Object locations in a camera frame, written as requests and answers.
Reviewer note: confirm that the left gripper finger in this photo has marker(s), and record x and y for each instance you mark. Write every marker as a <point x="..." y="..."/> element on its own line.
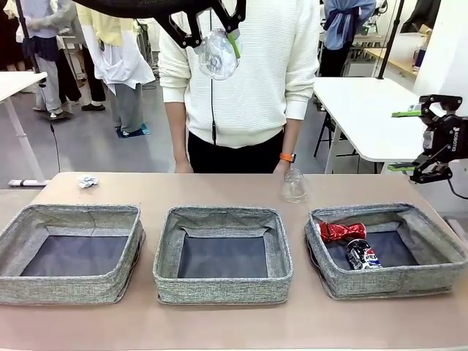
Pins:
<point x="183" y="31"/>
<point x="234" y="18"/>

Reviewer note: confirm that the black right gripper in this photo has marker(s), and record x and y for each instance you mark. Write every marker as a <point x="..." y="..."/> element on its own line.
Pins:
<point x="448" y="137"/>

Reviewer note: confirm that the crushed bottle with pink label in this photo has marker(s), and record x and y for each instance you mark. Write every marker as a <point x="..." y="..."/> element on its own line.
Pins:
<point x="217" y="58"/>

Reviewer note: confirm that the crushed red soda can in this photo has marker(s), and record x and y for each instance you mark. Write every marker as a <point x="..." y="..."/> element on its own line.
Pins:
<point x="340" y="232"/>

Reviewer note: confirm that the crushed black Pepsi can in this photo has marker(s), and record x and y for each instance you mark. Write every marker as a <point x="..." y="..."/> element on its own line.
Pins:
<point x="362" y="256"/>

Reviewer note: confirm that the clear plastic cup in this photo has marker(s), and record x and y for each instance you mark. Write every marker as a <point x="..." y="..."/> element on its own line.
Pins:
<point x="294" y="188"/>

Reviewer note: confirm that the person's left forearm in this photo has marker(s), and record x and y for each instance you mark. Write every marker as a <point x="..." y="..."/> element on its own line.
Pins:
<point x="292" y="135"/>

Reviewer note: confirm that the person's right forearm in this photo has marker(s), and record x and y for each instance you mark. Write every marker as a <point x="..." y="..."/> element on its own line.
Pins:
<point x="176" y="131"/>

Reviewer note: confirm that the person's right hand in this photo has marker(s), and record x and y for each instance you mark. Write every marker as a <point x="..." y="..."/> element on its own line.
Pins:
<point x="183" y="167"/>

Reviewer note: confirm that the person's left hand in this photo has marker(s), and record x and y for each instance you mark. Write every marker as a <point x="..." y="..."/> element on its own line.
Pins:
<point x="282" y="167"/>

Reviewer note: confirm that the large white table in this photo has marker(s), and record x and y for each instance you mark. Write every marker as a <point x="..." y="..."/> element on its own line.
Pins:
<point x="365" y="109"/>

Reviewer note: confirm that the person in yellow top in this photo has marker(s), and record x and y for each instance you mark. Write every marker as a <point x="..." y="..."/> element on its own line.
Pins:
<point x="117" y="73"/>

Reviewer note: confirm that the person in white sweater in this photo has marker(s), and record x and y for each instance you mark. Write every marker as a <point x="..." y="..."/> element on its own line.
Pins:
<point x="256" y="102"/>

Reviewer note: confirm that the wooden background table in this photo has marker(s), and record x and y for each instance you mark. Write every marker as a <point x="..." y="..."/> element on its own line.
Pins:
<point x="395" y="60"/>

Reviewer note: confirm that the white plastic bag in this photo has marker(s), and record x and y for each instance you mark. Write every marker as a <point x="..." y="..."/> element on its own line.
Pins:
<point x="411" y="41"/>

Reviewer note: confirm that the black stand pole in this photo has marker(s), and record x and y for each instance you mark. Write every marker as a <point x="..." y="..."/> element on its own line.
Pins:
<point x="389" y="44"/>
<point x="27" y="36"/>

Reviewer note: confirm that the person in black trousers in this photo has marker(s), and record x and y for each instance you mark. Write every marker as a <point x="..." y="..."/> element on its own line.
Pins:
<point x="69" y="84"/>
<point x="93" y="91"/>

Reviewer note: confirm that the person in blue shirt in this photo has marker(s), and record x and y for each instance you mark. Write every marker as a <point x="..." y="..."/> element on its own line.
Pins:
<point x="347" y="29"/>

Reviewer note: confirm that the person in grey trousers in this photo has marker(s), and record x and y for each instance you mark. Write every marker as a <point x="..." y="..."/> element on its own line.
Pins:
<point x="45" y="80"/>

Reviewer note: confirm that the orange wrist watch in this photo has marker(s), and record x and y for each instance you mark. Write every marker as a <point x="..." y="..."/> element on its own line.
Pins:
<point x="287" y="156"/>

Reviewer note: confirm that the grey fabric basket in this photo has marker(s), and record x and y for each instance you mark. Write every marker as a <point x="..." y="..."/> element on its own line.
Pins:
<point x="384" y="285"/>
<point x="223" y="289"/>
<point x="73" y="285"/>

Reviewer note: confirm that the small white table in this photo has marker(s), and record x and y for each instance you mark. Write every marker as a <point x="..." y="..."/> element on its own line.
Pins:
<point x="18" y="82"/>

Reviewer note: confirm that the crumpled white paper ball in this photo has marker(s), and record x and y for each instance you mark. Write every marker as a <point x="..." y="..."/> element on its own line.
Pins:
<point x="87" y="181"/>

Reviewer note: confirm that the black metal chair frame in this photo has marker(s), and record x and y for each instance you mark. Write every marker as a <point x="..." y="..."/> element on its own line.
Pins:
<point x="325" y="128"/>

